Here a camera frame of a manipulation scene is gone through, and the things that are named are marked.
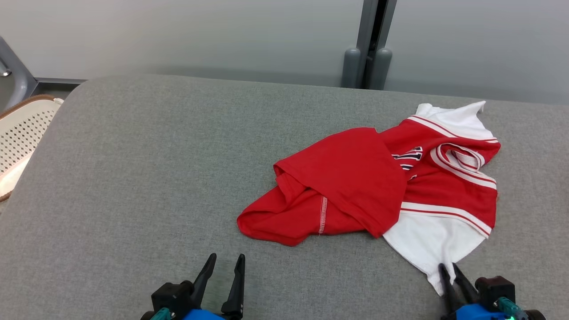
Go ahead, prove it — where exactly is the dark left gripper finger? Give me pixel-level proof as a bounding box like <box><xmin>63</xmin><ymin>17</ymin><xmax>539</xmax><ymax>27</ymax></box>
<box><xmin>192</xmin><ymin>253</ymin><xmax>217</xmax><ymax>303</ymax></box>
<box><xmin>221</xmin><ymin>253</ymin><xmax>246</xmax><ymax>317</ymax></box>

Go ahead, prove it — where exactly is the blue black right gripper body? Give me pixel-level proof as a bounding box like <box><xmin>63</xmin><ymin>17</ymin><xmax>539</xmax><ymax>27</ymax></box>
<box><xmin>440</xmin><ymin>303</ymin><xmax>508</xmax><ymax>320</ymax></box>

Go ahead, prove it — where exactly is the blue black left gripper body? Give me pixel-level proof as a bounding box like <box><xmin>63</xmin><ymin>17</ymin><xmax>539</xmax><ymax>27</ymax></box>
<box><xmin>181</xmin><ymin>308</ymin><xmax>225</xmax><ymax>320</ymax></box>

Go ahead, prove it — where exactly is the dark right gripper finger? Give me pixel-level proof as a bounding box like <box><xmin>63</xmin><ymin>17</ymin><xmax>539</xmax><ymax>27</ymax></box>
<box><xmin>437</xmin><ymin>263</ymin><xmax>461</xmax><ymax>313</ymax></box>
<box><xmin>452</xmin><ymin>263</ymin><xmax>480</xmax><ymax>305</ymax></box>

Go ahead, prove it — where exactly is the red and white jersey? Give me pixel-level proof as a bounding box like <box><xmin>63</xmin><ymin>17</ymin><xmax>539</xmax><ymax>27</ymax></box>
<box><xmin>236</xmin><ymin>100</ymin><xmax>502</xmax><ymax>296</ymax></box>

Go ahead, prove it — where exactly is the white perforated laundry basket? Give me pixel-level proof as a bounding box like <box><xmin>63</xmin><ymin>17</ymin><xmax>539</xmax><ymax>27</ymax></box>
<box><xmin>0</xmin><ymin>94</ymin><xmax>64</xmax><ymax>203</ymax></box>

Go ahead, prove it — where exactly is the grey partition post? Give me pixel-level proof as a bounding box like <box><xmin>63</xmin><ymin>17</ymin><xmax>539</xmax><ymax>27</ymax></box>
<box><xmin>341</xmin><ymin>0</ymin><xmax>399</xmax><ymax>91</ymax></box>

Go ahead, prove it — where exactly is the grey metal frame leg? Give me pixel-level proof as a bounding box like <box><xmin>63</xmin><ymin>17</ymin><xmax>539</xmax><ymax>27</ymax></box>
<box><xmin>0</xmin><ymin>36</ymin><xmax>39</xmax><ymax>112</ymax></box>

